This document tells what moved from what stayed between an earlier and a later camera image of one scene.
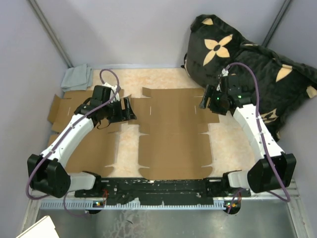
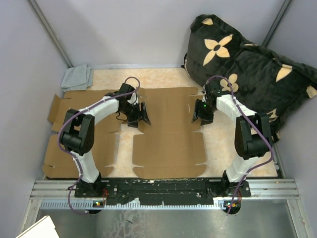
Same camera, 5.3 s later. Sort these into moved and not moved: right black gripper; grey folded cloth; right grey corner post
Moved: right black gripper
Not moved: right grey corner post; grey folded cloth
